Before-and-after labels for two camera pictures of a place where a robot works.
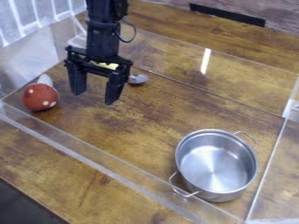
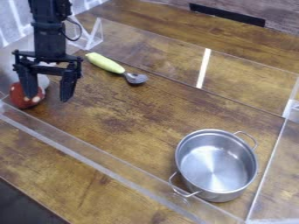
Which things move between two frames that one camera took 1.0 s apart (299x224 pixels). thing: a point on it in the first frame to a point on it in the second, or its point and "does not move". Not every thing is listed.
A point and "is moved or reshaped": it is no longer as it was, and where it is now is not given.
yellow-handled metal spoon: x=135 y=78 does not move
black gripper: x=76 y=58 to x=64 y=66
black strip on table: x=230 y=15 does not move
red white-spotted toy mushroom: x=40 y=95 is moved or reshaped
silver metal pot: x=216 y=164 does not move
